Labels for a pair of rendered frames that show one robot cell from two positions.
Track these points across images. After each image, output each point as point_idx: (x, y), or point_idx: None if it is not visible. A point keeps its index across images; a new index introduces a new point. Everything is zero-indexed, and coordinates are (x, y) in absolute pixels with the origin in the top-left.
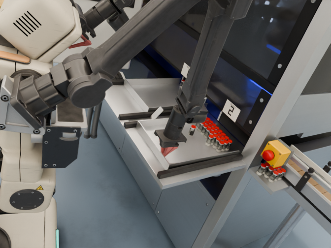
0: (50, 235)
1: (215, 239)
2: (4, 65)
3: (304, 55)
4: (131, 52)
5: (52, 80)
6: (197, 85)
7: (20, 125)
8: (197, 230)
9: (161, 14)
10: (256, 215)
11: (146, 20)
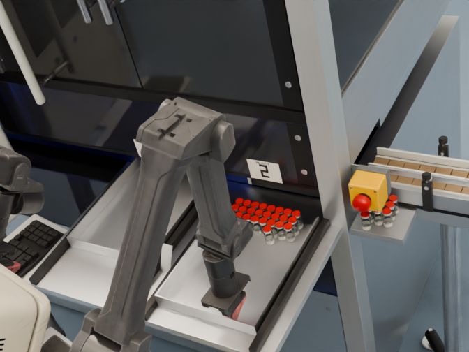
0: None
1: (375, 341)
2: None
3: (311, 59)
4: (146, 288)
5: None
6: (223, 223)
7: None
8: (343, 350)
9: (155, 232)
10: (401, 257)
11: (144, 251)
